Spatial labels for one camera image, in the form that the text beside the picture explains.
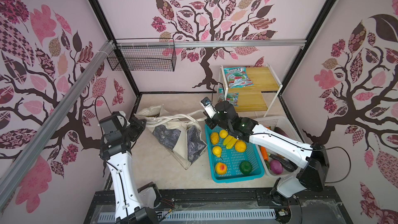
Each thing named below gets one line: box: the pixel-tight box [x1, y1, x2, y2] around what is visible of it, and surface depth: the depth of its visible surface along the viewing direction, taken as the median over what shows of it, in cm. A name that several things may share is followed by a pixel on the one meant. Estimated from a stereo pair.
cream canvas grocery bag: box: [134, 104, 208, 170], surface depth 79 cm
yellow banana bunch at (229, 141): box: [222, 134, 238, 150], surface depth 90 cm
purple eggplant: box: [274, 126, 290, 138], surface depth 96 cm
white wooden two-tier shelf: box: [217, 63, 283, 117], surface depth 85 cm
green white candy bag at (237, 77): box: [223, 66, 254, 89], surface depth 79 cm
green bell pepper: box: [239, 160, 253, 175], surface depth 81 cm
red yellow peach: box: [215, 162, 227, 176], surface depth 80 cm
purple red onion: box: [269, 159, 284, 175], surface depth 80 cm
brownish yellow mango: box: [210, 131, 220, 146], surface depth 92 cm
